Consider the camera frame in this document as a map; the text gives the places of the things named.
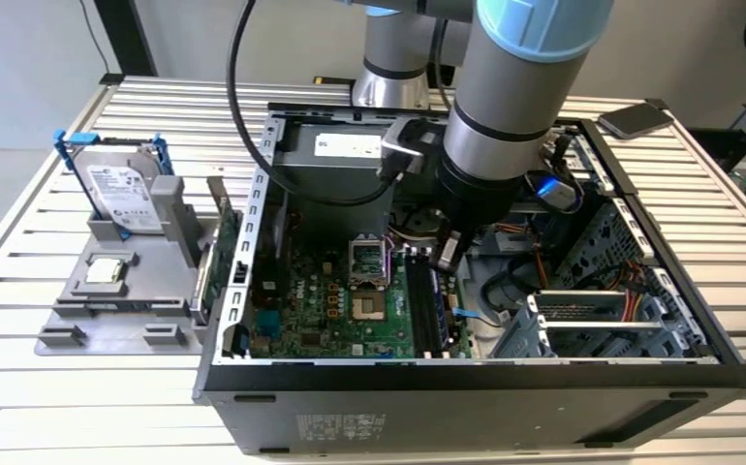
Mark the CPU socket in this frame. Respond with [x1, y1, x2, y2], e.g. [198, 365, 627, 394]
[352, 288, 391, 324]

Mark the black RAM slot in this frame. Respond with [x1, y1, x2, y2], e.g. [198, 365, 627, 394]
[414, 249, 432, 357]
[422, 256, 439, 357]
[406, 249, 424, 357]

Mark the small silver wrist camera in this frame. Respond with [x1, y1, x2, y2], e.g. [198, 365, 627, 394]
[526, 171, 580, 212]

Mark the thin orange wire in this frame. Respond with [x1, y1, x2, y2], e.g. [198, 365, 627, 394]
[531, 246, 550, 295]

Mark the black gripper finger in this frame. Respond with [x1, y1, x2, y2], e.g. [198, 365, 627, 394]
[434, 227, 478, 275]

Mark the grey metal disk bay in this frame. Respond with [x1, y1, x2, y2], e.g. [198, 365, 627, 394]
[494, 290, 697, 359]

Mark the green graphics card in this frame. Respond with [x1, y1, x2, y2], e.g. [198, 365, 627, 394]
[194, 176, 244, 326]

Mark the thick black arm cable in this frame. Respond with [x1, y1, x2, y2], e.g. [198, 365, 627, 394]
[227, 0, 406, 207]

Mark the black upright post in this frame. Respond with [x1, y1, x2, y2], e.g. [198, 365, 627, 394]
[112, 0, 160, 78]

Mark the green motherboard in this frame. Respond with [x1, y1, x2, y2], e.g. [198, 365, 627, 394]
[248, 244, 476, 360]

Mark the blue data cable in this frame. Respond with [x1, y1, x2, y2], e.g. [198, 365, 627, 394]
[452, 307, 522, 326]

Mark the grey power supply unit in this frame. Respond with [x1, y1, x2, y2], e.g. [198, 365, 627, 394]
[274, 123, 399, 243]

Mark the teal expansion slot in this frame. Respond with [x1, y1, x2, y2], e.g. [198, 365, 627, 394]
[255, 311, 283, 336]

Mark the metal socket cover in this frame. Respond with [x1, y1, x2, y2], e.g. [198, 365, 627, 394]
[348, 234, 392, 288]

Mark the red orange wire bundle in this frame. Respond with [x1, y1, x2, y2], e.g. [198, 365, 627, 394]
[621, 261, 649, 324]

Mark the silver CPU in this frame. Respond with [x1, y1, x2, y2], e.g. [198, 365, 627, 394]
[84, 259, 128, 285]

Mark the RAM stick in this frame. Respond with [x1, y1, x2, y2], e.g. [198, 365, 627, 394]
[55, 299, 187, 312]
[428, 265, 447, 353]

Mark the dark flat rounded device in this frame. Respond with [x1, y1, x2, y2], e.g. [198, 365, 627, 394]
[598, 102, 675, 140]

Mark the brown grey wire bundle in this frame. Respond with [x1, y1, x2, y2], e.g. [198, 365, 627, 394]
[388, 207, 451, 242]

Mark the grey parts rack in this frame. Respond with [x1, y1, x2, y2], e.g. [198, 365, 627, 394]
[33, 174, 219, 358]

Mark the hard disk in blue carrier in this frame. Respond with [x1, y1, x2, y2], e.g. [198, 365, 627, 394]
[52, 129, 173, 241]

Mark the black open PC case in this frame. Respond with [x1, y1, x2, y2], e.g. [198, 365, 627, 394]
[190, 100, 746, 456]

